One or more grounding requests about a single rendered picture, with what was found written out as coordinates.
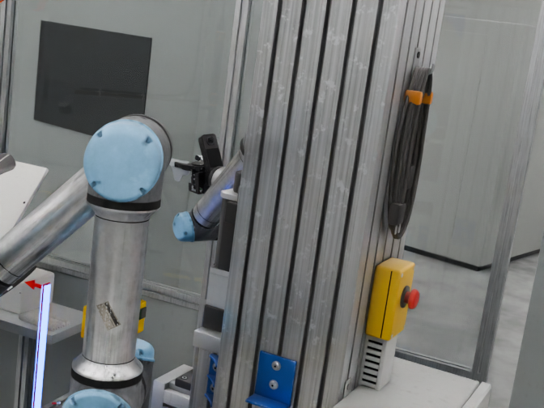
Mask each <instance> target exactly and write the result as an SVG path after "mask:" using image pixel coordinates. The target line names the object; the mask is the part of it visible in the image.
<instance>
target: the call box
mask: <svg viewBox="0 0 544 408"><path fill-rule="evenodd" d="M146 304H147V302H146V301H145V300H141V305H140V309H141V308H144V307H146ZM86 310H87V305H85V306H84V307H83V322H82V330H81V338H83V337H84V328H85V319H86ZM144 319H145V317H144V318H143V319H141V320H139V321H138V333H140V332H142V331H143V327H144Z"/></svg>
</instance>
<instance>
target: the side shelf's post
mask: <svg viewBox="0 0 544 408"><path fill-rule="evenodd" d="M35 357H36V340H35V339H32V338H27V337H24V336H22V335H19V345H18V356H17V367H16V378H15V398H14V408H31V407H32V387H33V377H34V367H35Z"/></svg>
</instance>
